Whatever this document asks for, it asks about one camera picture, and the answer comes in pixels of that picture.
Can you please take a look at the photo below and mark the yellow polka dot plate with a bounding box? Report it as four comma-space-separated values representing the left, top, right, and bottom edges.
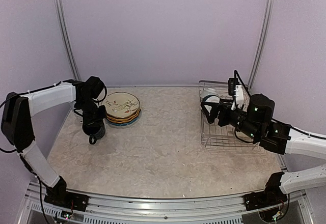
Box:
107, 116, 140, 125

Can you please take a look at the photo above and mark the front aluminium rail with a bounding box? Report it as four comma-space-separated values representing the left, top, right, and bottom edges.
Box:
16, 182, 315, 223

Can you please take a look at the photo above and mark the light green bowl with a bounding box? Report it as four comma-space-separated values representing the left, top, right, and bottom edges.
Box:
200, 88, 217, 99

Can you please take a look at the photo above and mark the blue polka dot plate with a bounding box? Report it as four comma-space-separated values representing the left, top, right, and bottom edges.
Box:
106, 118, 139, 127

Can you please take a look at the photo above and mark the dark blue mug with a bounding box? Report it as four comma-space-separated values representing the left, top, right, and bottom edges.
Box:
82, 121, 105, 145

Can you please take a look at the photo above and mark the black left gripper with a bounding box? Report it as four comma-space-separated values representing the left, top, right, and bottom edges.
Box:
76, 97, 107, 128

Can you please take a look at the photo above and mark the left aluminium post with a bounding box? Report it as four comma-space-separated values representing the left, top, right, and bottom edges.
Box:
54, 0, 80, 80

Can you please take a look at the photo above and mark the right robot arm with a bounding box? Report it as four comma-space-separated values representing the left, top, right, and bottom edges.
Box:
201, 94, 325, 206

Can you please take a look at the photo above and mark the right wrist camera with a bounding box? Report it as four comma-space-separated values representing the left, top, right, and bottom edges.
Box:
228, 70, 246, 110

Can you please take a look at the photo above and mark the cream bird pattern plate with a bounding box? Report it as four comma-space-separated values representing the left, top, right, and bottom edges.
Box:
101, 92, 140, 119

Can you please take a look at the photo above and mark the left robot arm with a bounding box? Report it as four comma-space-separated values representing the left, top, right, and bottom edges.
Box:
1, 76, 107, 206

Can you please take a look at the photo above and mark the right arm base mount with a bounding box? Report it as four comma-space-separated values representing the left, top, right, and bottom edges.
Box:
243, 172, 288, 211

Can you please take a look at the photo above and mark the aluminium rail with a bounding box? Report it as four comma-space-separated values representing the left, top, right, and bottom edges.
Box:
106, 84, 198, 88
16, 182, 315, 223

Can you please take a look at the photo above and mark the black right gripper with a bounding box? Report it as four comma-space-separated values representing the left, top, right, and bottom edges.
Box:
202, 99, 261, 141

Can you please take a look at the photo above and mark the wire dish rack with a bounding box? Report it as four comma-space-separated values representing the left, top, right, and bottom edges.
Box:
198, 80, 264, 154

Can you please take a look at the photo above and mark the back aluminium rail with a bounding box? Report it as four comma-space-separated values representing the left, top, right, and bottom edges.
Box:
106, 84, 198, 88

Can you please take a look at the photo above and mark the aluminium post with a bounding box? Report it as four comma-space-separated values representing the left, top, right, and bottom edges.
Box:
54, 0, 80, 80
248, 0, 274, 90

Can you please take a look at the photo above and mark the right aluminium post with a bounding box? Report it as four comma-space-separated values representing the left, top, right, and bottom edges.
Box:
248, 0, 274, 90

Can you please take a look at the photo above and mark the teal white bowl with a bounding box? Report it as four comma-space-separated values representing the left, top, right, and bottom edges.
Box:
200, 95, 220, 115

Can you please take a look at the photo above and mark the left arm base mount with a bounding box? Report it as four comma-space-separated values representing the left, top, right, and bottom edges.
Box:
44, 176, 89, 212

